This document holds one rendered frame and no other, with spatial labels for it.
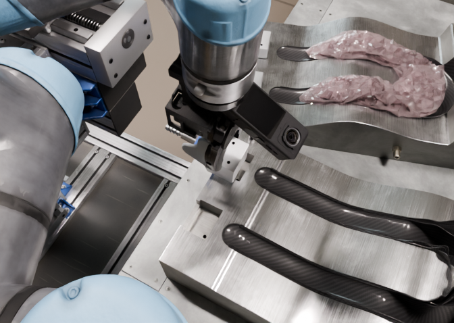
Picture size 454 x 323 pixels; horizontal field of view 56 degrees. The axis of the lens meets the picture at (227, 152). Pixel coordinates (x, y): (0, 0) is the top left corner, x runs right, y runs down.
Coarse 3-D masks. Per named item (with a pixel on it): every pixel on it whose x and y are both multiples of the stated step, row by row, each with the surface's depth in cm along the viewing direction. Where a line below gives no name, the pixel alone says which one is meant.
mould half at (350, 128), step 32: (288, 32) 89; (320, 32) 87; (384, 32) 84; (448, 32) 82; (288, 64) 84; (320, 64) 82; (352, 64) 79; (320, 128) 75; (352, 128) 74; (384, 128) 72; (416, 128) 74; (448, 128) 74; (416, 160) 78; (448, 160) 76
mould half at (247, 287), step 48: (240, 192) 66; (336, 192) 67; (384, 192) 65; (192, 240) 62; (288, 240) 63; (336, 240) 62; (384, 240) 60; (192, 288) 65; (240, 288) 59; (288, 288) 59; (432, 288) 54
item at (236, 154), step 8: (168, 128) 66; (184, 136) 65; (200, 136) 65; (232, 144) 64; (240, 144) 63; (248, 144) 63; (232, 152) 62; (240, 152) 62; (224, 160) 62; (232, 160) 62; (240, 160) 62; (224, 168) 62; (232, 168) 62; (240, 168) 67; (224, 176) 65; (232, 176) 63
